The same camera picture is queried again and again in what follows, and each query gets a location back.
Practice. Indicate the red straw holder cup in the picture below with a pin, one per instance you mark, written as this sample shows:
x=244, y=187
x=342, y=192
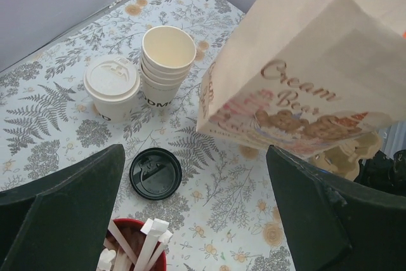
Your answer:
x=131, y=230

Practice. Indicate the white paper coffee cup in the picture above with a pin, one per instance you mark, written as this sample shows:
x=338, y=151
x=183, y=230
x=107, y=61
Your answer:
x=115, y=111

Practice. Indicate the black coffee cup lid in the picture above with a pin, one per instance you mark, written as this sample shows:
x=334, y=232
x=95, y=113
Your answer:
x=155, y=174

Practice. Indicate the white plastic cup lid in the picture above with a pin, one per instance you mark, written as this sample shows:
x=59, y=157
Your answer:
x=111, y=79

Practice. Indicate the stack of white paper cups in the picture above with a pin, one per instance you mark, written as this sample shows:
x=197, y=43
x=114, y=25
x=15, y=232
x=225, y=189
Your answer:
x=167, y=55

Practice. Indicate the floral patterned table mat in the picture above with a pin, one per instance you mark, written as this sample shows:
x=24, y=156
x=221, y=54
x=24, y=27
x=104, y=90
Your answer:
x=224, y=215

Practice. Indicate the brown paper takeout bag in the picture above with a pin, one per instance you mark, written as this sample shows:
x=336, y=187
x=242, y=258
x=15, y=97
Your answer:
x=307, y=75

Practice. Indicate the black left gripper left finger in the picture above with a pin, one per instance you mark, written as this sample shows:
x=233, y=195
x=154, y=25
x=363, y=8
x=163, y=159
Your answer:
x=59, y=221

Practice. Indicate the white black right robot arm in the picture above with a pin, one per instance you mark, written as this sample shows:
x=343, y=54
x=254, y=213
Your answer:
x=383, y=173

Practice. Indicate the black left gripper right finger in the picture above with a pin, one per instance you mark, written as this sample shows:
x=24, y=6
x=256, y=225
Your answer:
x=332, y=223

